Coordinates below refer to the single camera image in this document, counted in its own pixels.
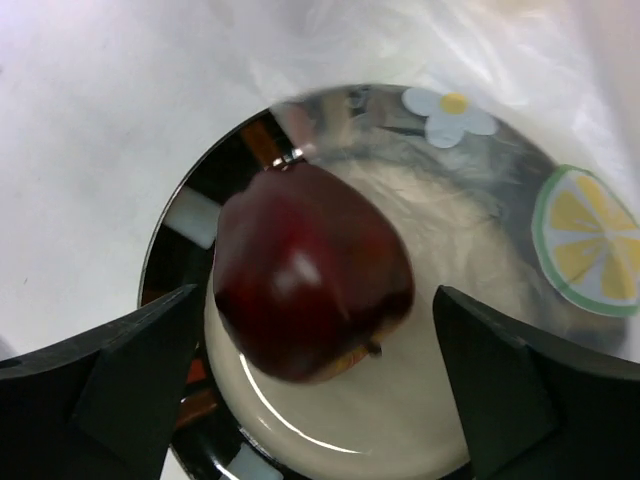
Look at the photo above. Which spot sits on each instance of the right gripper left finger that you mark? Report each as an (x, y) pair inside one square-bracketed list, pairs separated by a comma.
[(102, 404)]

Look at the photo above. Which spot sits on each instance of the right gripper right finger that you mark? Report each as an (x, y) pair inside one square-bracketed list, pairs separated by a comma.
[(533, 405)]

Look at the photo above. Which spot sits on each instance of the dark red fake apple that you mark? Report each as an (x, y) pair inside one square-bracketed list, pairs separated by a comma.
[(307, 271)]

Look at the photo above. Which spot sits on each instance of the clear printed plastic bag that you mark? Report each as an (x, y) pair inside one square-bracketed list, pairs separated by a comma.
[(105, 106)]

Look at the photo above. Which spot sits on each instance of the black rimmed ceramic plate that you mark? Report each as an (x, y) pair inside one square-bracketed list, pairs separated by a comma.
[(487, 213)]

